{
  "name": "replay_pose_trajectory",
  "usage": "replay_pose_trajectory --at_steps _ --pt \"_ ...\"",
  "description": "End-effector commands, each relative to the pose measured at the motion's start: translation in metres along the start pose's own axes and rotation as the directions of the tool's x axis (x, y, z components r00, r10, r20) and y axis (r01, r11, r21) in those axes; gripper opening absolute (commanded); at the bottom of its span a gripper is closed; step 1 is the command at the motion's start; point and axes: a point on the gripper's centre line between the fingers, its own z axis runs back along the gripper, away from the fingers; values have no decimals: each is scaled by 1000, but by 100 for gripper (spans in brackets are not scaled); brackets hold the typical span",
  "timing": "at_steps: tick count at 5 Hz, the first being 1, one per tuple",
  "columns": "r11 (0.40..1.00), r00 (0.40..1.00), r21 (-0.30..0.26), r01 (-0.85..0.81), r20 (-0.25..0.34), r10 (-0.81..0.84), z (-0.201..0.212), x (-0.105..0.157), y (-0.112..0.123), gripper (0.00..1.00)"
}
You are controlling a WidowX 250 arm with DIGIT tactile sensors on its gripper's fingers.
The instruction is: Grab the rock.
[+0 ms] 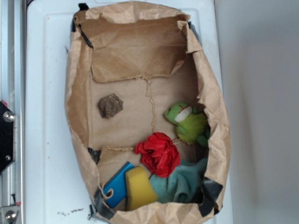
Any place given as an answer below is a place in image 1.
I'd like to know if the brown grey rock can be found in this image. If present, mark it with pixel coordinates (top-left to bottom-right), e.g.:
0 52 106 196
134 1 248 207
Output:
98 93 123 119

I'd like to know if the red crumpled paper ball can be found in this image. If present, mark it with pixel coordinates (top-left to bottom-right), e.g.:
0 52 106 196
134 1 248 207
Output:
135 132 180 178

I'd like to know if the green plush frog toy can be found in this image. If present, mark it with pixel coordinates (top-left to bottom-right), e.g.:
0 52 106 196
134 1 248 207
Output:
164 102 210 147

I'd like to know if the brown paper bag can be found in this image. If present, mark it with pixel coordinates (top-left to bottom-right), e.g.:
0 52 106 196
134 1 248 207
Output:
65 1 231 224

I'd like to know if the blue plastic block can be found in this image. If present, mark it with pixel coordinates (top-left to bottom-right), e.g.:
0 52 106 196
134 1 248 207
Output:
103 162 134 208

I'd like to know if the teal cloth towel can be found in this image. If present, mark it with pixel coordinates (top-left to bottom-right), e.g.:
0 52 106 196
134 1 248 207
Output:
149 158 208 203

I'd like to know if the yellow sponge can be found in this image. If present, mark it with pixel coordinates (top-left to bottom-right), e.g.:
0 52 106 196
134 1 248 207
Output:
125 167 158 210

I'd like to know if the black metal bracket plate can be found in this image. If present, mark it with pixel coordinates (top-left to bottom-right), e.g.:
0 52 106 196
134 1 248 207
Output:
0 101 15 174

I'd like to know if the aluminium frame rail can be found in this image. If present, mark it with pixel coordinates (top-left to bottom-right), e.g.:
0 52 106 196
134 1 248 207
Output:
0 0 26 224

